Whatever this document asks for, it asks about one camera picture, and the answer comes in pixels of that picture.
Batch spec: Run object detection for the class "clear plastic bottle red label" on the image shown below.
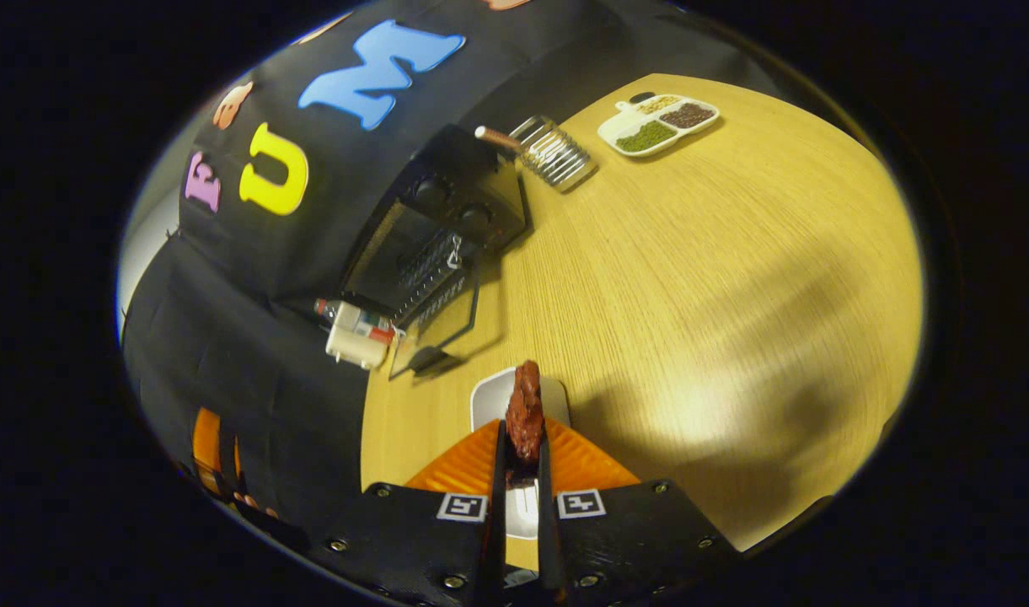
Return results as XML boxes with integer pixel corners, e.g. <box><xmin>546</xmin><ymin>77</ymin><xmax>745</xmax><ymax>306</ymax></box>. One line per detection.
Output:
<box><xmin>314</xmin><ymin>298</ymin><xmax>397</xmax><ymax>345</ymax></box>

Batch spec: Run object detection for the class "black electric oven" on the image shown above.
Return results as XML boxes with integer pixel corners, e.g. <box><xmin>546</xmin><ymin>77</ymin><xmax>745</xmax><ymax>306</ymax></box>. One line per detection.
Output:
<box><xmin>339</xmin><ymin>125</ymin><xmax>532</xmax><ymax>382</ymax></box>

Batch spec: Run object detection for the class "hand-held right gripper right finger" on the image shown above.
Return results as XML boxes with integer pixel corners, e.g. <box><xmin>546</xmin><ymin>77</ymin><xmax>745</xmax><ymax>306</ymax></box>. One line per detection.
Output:
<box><xmin>535</xmin><ymin>417</ymin><xmax>742</xmax><ymax>595</ymax></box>

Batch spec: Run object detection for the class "metal wire holder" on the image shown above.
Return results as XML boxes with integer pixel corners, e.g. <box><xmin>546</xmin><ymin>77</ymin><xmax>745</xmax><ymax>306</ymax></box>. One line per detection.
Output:
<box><xmin>510</xmin><ymin>115</ymin><xmax>599</xmax><ymax>193</ymax></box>

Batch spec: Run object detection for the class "reddish brown meat piece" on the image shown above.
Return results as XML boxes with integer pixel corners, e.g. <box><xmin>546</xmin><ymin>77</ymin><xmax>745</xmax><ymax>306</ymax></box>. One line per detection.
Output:
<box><xmin>504</xmin><ymin>360</ymin><xmax>547</xmax><ymax>486</ymax></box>

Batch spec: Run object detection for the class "white divided dish with beans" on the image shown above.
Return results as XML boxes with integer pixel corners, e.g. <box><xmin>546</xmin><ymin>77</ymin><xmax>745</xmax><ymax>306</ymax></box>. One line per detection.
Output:
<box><xmin>597</xmin><ymin>94</ymin><xmax>721</xmax><ymax>158</ymax></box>

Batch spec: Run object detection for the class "white rectangular plate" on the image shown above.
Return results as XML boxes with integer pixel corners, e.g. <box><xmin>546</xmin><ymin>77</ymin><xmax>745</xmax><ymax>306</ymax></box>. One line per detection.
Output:
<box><xmin>470</xmin><ymin>368</ymin><xmax>571</xmax><ymax>540</ymax></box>

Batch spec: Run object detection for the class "brown stick white tip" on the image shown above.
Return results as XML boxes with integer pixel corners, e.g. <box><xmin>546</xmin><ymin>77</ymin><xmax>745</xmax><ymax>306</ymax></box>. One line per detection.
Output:
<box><xmin>474</xmin><ymin>126</ymin><xmax>525</xmax><ymax>154</ymax></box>

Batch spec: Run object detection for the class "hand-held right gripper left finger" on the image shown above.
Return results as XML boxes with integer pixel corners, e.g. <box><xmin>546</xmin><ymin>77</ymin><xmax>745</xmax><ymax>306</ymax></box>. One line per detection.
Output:
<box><xmin>308</xmin><ymin>420</ymin><xmax>508</xmax><ymax>607</ymax></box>

